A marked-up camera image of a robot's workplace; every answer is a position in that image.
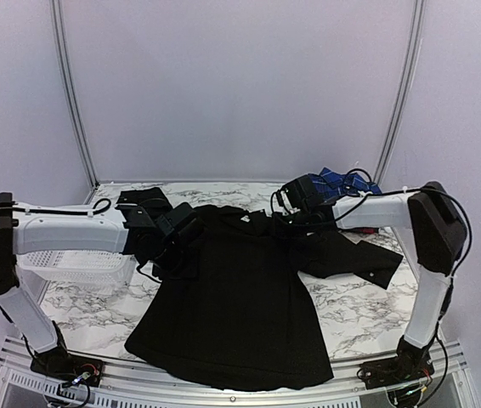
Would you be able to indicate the white plastic basket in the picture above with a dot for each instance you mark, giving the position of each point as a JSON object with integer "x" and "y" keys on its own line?
{"x": 87, "y": 267}

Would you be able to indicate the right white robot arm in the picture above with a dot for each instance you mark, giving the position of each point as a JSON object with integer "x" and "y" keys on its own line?
{"x": 440, "y": 228}

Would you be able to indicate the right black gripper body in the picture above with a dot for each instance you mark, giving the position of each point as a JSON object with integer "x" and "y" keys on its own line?
{"x": 299, "y": 219}

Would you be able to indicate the blue plaid folded shirt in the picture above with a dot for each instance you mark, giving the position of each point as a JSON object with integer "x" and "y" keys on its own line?
{"x": 331, "y": 185}

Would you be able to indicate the right aluminium frame post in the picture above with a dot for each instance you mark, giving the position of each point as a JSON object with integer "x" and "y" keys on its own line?
{"x": 414, "y": 42}

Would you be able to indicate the front aluminium rail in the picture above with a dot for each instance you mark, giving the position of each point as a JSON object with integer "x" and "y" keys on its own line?
{"x": 277, "y": 381}

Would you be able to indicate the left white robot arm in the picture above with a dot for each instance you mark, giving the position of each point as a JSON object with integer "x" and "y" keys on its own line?
{"x": 141, "y": 224}

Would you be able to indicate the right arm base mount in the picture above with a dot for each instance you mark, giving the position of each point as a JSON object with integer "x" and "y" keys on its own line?
{"x": 393, "y": 371}

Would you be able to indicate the aluminium frame post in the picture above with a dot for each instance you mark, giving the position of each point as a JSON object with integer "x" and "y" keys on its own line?
{"x": 414, "y": 42}
{"x": 68, "y": 84}

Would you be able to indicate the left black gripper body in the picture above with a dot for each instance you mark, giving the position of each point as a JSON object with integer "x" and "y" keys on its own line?
{"x": 167, "y": 262}

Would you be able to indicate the black long sleeve shirt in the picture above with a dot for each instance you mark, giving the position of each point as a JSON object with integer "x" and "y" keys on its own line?
{"x": 240, "y": 295}

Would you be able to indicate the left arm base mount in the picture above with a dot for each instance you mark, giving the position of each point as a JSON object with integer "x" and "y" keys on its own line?
{"x": 60, "y": 364}

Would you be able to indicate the left aluminium frame post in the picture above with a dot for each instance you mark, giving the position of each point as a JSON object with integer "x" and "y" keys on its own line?
{"x": 68, "y": 84}

